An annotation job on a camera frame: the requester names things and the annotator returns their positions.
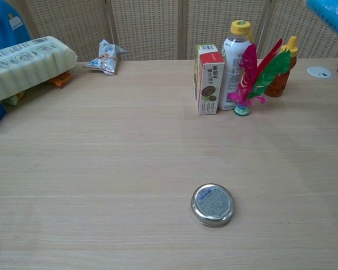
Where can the long white plastic-wrapped package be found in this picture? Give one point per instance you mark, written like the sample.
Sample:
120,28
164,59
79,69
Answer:
25,70

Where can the colourful feather shuttlecock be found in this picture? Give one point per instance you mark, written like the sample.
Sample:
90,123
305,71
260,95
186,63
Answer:
250,84

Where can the white bottle yellow cap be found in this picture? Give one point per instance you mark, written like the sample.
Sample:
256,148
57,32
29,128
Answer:
232,64

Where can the amber honey bottle yellow cap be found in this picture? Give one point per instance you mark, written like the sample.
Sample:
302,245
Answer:
281,81

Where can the blue detergent pump bottle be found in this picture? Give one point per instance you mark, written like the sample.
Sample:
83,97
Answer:
2,31

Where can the small orange packet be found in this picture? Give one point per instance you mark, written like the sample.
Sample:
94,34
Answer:
60,79

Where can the white snack bag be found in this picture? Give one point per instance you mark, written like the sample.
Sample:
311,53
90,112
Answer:
105,60

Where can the green wrapped snack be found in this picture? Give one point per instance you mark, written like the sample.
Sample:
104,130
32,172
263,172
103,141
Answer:
14,99

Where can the blue tube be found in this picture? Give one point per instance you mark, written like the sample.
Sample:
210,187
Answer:
331,14

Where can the round silver tin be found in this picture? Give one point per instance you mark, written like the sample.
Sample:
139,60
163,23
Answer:
212,205

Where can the woven wooden folding screen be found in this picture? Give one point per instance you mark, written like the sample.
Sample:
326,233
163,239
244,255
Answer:
152,28

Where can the red and white carton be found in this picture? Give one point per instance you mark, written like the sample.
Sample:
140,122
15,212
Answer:
211,84

